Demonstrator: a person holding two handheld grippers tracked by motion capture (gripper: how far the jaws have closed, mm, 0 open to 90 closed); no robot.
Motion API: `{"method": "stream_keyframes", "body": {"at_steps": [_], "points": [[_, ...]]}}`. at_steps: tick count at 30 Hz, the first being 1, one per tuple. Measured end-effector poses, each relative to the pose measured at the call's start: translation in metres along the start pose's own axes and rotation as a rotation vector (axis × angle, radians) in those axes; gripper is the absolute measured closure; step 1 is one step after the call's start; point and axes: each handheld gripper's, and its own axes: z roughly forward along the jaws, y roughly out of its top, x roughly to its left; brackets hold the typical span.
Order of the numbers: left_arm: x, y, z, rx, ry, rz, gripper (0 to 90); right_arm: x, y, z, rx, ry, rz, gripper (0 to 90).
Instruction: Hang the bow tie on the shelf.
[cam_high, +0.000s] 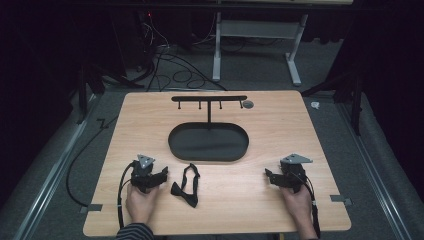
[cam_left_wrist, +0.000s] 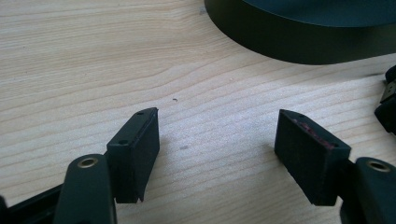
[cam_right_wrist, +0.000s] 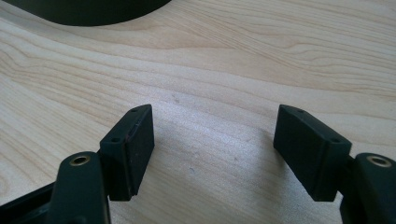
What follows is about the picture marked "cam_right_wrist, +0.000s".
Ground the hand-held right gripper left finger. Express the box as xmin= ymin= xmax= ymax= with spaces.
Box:
xmin=99 ymin=104 xmax=156 ymax=202

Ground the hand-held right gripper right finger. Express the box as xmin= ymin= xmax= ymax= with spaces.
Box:
xmin=273 ymin=104 xmax=353 ymax=203

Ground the black round object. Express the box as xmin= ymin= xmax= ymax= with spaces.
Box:
xmin=2 ymin=0 xmax=173 ymax=27

